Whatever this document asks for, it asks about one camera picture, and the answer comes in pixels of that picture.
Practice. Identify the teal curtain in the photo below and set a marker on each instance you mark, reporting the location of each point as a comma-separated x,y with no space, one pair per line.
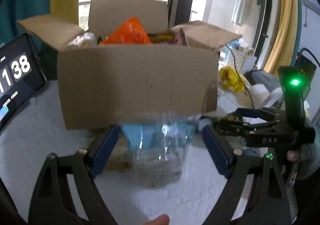
25,2

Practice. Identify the pink snack packet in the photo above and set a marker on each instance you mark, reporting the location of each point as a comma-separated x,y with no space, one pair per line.
180,37

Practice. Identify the dark yellow snack packet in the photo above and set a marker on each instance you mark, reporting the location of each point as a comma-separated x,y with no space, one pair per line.
162,37

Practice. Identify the cardboard box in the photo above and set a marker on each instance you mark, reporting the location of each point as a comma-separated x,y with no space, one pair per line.
137,82

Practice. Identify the orange snack packet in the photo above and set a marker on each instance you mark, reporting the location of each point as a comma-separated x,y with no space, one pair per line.
130,32

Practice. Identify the person's right hand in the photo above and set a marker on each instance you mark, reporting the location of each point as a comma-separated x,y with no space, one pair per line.
293,155

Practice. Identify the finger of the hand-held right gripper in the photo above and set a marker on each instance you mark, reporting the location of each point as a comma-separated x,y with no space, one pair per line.
252,113
232,127

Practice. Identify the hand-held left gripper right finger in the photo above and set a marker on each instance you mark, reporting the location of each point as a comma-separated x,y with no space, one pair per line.
216,152

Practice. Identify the yellow crumpled bag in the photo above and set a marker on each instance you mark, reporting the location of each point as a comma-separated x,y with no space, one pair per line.
232,77

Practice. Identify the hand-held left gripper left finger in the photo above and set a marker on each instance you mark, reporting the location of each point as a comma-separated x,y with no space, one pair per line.
103,152

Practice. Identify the clear bag of blue packets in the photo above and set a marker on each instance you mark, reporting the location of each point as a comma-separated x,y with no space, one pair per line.
157,155

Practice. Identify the grey cloth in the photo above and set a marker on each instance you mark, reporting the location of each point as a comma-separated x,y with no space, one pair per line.
265,77

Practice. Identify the white rounded device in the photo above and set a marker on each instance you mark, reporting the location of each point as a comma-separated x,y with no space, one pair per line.
262,95

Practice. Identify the person's right forearm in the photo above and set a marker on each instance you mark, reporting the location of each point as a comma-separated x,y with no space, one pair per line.
307,162

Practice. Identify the hanging pale towel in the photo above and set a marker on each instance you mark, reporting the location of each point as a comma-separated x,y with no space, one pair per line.
238,7

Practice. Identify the black tablet with clock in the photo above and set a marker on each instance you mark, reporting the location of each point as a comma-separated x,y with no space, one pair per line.
17,77

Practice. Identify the silver snack packet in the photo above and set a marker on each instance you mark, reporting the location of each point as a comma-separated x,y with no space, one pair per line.
82,40

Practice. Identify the white plastic basket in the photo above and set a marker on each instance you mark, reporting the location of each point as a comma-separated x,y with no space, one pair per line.
242,59

